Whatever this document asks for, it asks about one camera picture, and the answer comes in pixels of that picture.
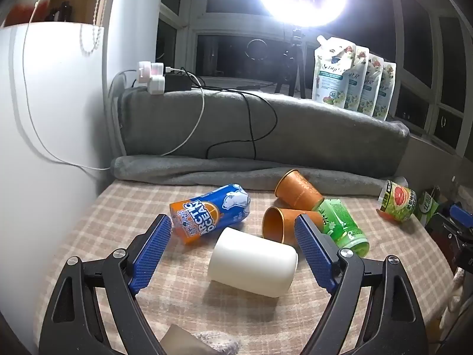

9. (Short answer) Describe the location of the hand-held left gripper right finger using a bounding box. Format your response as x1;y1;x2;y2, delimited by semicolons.
294;213;430;355

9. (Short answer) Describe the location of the black power adapter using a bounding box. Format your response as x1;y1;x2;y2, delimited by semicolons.
163;72;193;92

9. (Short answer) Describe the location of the black cable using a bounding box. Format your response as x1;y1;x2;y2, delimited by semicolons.
187;67;278;160

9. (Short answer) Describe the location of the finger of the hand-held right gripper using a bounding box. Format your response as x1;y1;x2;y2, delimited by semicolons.
448;205;473;230

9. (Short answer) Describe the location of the floral refill pouch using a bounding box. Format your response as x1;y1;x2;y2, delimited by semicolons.
363;54;384;116
374;62;397;121
344;46;370;112

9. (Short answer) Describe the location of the large spouted refill pouch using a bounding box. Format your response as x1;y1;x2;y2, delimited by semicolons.
311;35;357;107

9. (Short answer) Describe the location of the grey knitted cloth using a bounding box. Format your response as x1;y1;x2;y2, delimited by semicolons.
191;332;243;355

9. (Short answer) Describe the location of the green carton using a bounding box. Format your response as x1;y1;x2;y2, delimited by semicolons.
414;190;441;223

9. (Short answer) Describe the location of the rolled grey blanket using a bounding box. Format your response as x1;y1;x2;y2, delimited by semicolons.
110;154;409;197

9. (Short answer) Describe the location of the white bead chain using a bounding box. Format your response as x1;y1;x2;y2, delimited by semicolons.
79;0;107;55

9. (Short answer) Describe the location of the white charger cable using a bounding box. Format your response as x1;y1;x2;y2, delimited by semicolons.
160;66;205;157

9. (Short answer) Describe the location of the white and pink charger plug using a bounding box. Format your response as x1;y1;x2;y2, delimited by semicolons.
136;61;164;83

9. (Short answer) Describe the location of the grapefruit print drink can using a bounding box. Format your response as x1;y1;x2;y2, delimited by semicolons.
377;179;417;224

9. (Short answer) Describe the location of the black tripod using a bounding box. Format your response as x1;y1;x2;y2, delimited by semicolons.
273;25;307;99

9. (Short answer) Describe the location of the green drink can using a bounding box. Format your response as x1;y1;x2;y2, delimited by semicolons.
311;198;370;256

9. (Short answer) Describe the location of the beige checked blanket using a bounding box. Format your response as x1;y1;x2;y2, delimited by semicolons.
33;179;456;355

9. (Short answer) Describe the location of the white cup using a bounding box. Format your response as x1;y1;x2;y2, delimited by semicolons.
207;227;299;298

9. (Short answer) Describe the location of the blue and orange soda can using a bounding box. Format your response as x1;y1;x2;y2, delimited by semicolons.
169;184;251;245

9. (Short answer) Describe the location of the orange paper cup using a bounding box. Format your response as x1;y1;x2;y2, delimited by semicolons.
262;206;324;247
274;169;325;211

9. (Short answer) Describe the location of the long white cable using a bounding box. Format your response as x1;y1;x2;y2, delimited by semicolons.
14;0;112;172

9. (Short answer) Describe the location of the brown card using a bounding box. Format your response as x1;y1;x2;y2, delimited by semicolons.
160;323;209;355

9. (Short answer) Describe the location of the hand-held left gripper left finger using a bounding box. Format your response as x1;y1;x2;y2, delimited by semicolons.
38;214;174;355

